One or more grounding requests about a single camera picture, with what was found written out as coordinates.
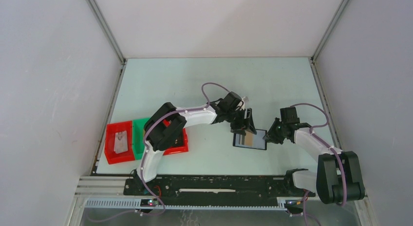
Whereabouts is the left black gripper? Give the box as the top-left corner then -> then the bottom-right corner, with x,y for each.
225,108 -> 256,136

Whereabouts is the orange credit card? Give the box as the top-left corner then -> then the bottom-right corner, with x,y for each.
243,132 -> 255,147

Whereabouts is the black leather card holder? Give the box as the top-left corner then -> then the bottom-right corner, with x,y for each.
233,129 -> 267,151

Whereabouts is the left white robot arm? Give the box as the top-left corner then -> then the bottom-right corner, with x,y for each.
135,92 -> 257,195

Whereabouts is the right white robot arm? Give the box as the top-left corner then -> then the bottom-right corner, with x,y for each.
264,105 -> 366,205

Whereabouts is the right red bin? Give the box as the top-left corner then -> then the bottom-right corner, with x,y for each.
163,129 -> 189,156

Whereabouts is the red bin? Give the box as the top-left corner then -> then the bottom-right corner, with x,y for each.
163,129 -> 189,156
104,121 -> 135,165

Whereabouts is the green bin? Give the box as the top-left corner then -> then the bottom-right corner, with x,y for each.
132,118 -> 149,160

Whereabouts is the silver item in red bin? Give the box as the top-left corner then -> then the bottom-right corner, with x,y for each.
113,131 -> 128,154

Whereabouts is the left red bin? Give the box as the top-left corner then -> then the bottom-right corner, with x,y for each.
104,121 -> 135,165

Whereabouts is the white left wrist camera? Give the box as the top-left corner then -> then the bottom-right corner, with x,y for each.
240,96 -> 249,106

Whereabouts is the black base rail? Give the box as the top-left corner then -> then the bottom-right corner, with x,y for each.
123,174 -> 305,207

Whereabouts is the grey cable duct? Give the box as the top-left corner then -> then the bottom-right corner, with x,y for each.
84,198 -> 287,210

